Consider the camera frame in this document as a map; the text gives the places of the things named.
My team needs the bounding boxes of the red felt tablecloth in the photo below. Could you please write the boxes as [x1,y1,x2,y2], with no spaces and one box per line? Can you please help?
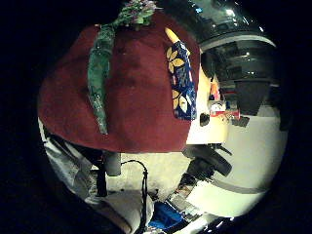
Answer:
[37,11,201,154]

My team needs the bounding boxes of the blue vase with yellow leaves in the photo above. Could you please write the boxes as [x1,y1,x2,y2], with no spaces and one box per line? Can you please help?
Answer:
[163,26,199,122]

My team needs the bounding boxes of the small black round object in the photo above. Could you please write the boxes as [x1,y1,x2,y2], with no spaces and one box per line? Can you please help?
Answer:
[199,112,211,128]

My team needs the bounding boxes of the grey table leg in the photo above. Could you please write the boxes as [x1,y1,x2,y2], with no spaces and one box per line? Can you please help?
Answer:
[103,150,122,177]

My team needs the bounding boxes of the red and white box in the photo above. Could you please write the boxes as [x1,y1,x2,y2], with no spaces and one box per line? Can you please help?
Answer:
[209,99,242,120]

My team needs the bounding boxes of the black office chair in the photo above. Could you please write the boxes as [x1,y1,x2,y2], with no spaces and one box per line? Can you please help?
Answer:
[181,143,234,183]

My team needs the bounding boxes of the purple flower bouquet green wrap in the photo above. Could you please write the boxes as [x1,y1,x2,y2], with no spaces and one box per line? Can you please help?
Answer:
[86,0,161,136]

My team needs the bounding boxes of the dark grey bin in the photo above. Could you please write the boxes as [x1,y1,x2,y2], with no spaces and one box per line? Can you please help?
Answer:
[233,80,272,117]

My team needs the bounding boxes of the blue box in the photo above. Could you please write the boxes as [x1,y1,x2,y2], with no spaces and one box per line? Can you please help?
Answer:
[147,201,185,231]

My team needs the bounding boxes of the the person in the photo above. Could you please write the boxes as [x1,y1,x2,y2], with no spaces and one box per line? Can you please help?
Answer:
[38,118,154,234]

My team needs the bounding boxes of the black cable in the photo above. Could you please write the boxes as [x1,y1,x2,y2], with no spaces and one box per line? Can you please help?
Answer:
[120,159,149,234]

